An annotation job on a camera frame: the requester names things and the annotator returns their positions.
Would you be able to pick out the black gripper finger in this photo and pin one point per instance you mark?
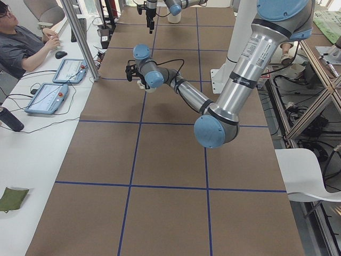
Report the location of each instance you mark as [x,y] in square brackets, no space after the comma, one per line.
[151,25]

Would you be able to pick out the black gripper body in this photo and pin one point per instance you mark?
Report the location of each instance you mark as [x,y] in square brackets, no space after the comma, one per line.
[151,12]

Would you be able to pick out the white HOME mug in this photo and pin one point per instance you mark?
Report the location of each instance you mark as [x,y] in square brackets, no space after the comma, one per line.
[146,87]

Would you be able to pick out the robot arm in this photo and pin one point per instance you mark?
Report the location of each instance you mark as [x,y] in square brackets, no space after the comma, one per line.
[264,25]
[182,3]

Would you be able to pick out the cream white basket container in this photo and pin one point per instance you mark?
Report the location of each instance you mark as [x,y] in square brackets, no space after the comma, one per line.
[174,17]

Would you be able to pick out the far blue teach pendant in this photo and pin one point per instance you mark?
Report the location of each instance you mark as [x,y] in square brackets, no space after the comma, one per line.
[70,71]

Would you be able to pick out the blue teach pendant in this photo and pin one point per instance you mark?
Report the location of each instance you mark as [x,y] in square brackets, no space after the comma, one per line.
[47,99]
[70,71]

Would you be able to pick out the black computer mouse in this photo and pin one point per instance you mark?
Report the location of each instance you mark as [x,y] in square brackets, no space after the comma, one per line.
[60,54]

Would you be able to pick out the grey office chair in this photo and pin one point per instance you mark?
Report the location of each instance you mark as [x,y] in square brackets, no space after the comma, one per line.
[48,11]

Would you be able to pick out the near blue teach pendant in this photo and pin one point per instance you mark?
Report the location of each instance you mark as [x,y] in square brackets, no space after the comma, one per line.
[47,99]

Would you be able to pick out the seated person grey shirt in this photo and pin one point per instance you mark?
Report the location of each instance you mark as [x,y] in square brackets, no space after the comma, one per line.
[21,50]

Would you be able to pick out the black water bottle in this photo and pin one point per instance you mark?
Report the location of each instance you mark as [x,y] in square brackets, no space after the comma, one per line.
[10,120]

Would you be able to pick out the white chair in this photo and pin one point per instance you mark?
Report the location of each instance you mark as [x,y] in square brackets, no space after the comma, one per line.
[302,176]

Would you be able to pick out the green cloth pouch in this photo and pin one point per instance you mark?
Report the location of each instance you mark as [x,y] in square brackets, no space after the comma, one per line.
[12,199]

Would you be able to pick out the aluminium frame post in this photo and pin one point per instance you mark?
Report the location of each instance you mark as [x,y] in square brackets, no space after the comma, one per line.
[80,37]

